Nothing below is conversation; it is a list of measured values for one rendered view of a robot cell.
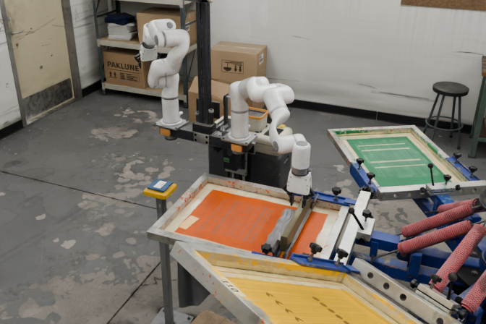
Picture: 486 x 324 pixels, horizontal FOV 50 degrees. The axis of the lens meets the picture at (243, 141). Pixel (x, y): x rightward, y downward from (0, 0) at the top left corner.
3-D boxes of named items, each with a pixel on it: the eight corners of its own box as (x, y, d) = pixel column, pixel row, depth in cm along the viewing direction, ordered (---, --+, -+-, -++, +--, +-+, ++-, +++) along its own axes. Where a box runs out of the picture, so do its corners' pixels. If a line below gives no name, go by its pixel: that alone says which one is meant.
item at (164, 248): (144, 333, 307) (130, 192, 266) (163, 307, 325) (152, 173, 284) (177, 343, 299) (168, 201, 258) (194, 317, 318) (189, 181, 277)
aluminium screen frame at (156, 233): (147, 239, 231) (146, 231, 230) (204, 178, 280) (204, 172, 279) (320, 284, 205) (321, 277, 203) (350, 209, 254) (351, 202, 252)
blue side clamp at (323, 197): (288, 202, 261) (288, 190, 258) (291, 197, 265) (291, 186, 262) (347, 215, 251) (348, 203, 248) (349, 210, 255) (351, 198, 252)
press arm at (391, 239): (355, 244, 222) (356, 234, 220) (358, 236, 227) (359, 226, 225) (397, 254, 217) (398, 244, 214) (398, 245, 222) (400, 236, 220)
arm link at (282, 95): (249, 94, 251) (276, 90, 256) (263, 129, 241) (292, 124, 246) (256, 71, 238) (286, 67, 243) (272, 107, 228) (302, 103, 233)
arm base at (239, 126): (236, 128, 295) (236, 102, 289) (257, 132, 290) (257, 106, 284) (223, 138, 283) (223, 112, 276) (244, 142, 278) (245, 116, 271)
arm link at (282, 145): (284, 116, 238) (301, 154, 227) (259, 120, 233) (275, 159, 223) (289, 104, 231) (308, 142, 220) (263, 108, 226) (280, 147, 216)
